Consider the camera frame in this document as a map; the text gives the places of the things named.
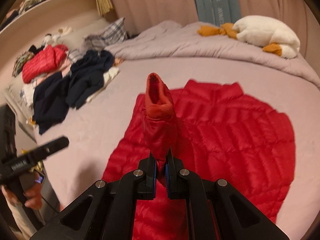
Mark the person's hand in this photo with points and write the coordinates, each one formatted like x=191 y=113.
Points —
x=33 y=194

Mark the red down jacket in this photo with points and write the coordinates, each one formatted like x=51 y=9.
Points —
x=218 y=132

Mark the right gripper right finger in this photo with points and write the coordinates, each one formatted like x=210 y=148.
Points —
x=215 y=209

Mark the white garment under pile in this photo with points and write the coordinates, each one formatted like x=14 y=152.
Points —
x=108 y=77

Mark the beige headboard cushion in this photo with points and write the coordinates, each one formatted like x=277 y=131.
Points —
x=75 y=39

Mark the dark navy clothes pile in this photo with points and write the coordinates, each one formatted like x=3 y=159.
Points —
x=54 y=96

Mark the blue-grey lettered curtain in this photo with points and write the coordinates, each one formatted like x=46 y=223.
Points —
x=218 y=12

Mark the grey folded duvet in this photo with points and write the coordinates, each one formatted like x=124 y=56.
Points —
x=170 y=39

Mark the small plush toys on headboard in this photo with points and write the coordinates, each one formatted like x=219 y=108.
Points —
x=52 y=39

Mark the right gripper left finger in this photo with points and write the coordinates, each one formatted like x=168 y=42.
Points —
x=105 y=210

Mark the plaid pillow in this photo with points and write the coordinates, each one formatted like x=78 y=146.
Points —
x=114 y=33

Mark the white goose plush toy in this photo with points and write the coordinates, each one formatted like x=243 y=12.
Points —
x=272 y=35

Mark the folded red puffer jacket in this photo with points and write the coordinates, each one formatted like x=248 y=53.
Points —
x=46 y=61

